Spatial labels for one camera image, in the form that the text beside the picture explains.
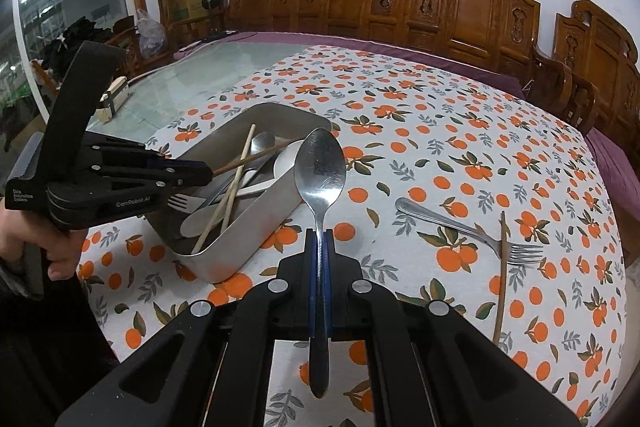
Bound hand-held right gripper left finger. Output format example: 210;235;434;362
55;229;319;427

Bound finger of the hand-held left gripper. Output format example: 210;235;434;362
82;130;213;176
75;172;215;202

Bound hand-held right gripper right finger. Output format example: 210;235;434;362
322;229;583;427

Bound metal fork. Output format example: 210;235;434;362
395;198;545;265
167;172;261;212

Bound wooden chopstick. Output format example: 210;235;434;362
192;123;257;254
492;211;511;347
212;142;301;175

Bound metal tray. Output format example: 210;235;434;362
142;103;333;284

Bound small metal spoon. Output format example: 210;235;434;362
202;131;277;208

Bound large white spoon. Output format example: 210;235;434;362
232;138;307;198

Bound large metal spoon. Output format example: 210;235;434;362
293;127;347;400

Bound person's left hand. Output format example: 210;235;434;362
0;207;81;280

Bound small white spoon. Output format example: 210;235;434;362
181;177;251;239

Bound wooden chair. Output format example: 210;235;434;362
30;24;146;102

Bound black clothes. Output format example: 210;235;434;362
42;17;117;72

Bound plastic bag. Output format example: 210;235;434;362
136;9;168;58

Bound orange print tablecloth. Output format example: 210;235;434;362
75;44;628;427

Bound long purple seat cushion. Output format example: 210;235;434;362
175;31;526;100

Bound person's dark clothing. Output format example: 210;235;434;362
0;277;123;427

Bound carved wooden bench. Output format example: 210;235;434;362
224;0;545;75

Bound short purple seat cushion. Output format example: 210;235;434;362
584;127;640;228

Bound carved wooden armchair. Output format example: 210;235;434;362
522;0;640;140

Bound cream box with black strap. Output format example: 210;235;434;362
97;77;132;124

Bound black cable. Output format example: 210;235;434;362
177;31;238;54

